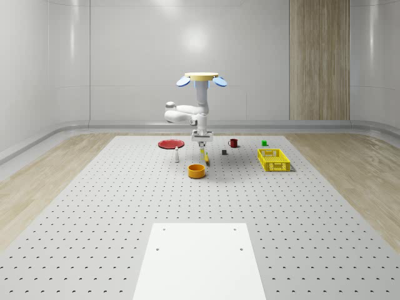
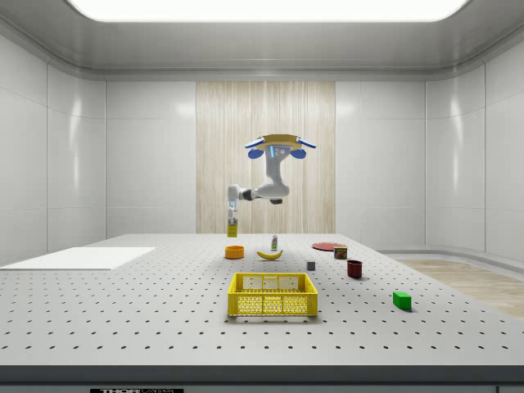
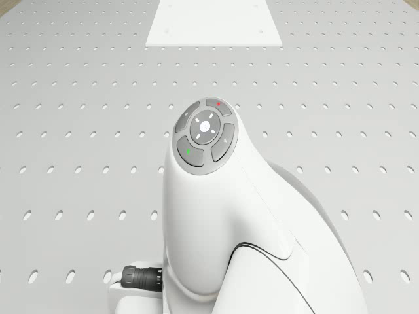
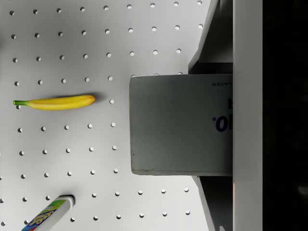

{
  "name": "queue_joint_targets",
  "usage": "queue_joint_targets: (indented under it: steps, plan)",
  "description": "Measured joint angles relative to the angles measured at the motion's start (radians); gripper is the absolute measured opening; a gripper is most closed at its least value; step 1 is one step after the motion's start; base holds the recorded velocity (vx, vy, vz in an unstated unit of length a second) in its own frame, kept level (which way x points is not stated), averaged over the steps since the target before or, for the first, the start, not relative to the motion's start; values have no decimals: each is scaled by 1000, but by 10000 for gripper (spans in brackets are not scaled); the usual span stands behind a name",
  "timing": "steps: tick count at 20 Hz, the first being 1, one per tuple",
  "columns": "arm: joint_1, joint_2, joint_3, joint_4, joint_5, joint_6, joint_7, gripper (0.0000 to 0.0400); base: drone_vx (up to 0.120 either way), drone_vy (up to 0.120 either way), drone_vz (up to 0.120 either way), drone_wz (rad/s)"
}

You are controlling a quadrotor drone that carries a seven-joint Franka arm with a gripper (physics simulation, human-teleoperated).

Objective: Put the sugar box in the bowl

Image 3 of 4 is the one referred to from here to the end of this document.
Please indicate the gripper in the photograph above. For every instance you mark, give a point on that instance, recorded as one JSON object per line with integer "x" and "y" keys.
{"x": 140, "y": 294}

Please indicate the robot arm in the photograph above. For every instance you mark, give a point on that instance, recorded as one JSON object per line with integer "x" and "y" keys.
{"x": 209, "y": 212}

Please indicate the white board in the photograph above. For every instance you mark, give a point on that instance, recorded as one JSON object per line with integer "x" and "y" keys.
{"x": 212, "y": 23}

